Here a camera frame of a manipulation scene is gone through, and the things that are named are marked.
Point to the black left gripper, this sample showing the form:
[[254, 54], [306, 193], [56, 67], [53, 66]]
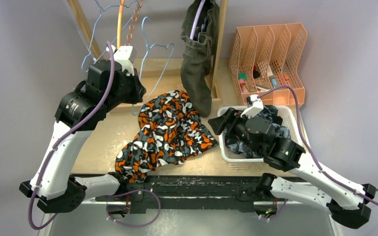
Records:
[[139, 90]]

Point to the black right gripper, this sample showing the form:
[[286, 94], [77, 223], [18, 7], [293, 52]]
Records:
[[220, 124]]

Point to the orange camouflage shorts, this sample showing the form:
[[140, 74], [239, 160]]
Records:
[[171, 131]]

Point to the dark leaf-print shorts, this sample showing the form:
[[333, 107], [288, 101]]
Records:
[[274, 114]]

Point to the orange plastic hanger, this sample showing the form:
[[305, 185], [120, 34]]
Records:
[[131, 27]]

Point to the light blue wire hanger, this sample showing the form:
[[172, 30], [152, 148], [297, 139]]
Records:
[[95, 53]]

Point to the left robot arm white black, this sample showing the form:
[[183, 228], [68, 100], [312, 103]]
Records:
[[54, 189]]

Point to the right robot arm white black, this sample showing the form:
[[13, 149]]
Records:
[[344, 200]]

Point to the olive green shorts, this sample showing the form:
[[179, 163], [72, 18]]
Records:
[[198, 51]]

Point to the purple plastic hanger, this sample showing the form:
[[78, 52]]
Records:
[[196, 19]]

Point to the wooden clothes rack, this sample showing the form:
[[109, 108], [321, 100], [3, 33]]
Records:
[[86, 30]]

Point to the items in file organizer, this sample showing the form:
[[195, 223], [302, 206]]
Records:
[[258, 79]]

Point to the white plastic basket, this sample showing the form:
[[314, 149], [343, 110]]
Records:
[[289, 121]]

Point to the orange plastic file organizer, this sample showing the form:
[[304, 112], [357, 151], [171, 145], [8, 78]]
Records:
[[278, 46]]

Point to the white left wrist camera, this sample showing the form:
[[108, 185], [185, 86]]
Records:
[[125, 56]]

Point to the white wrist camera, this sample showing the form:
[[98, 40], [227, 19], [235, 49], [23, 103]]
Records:
[[255, 106], [125, 56]]

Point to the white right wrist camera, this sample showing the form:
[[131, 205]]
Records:
[[255, 106]]

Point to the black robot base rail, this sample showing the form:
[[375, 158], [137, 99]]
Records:
[[192, 193]]

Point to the aluminium frame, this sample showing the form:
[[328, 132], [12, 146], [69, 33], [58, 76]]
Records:
[[77, 197]]

